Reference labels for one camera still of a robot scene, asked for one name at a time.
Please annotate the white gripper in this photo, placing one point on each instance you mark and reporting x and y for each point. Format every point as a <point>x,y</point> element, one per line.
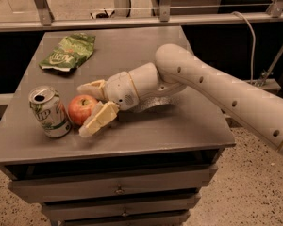
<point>119,89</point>

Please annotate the red apple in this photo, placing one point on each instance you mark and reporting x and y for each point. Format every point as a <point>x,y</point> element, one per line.
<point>80,108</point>

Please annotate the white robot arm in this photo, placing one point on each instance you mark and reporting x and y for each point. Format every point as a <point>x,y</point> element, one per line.
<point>175,68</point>

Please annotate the green white 7up can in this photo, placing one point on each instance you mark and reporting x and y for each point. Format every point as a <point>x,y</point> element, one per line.
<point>49,111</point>

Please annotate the green chip bag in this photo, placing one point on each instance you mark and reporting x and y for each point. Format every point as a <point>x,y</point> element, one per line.
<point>71,52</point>

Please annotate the grey drawer cabinet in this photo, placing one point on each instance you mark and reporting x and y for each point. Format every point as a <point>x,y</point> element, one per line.
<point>185,130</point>

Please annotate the top grey drawer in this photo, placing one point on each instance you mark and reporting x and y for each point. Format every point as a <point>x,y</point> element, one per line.
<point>112,184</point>

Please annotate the grey drawer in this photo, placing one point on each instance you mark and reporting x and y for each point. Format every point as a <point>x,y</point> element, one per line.
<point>151,219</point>
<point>112,184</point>
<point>121,208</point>

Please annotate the middle grey drawer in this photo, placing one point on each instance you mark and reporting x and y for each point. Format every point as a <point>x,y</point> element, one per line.
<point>121,208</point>

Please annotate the bottom grey drawer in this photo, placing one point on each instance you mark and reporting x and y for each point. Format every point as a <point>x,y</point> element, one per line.
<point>151,219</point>

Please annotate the metal window frame rail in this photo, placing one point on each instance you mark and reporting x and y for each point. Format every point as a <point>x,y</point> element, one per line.
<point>30,15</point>

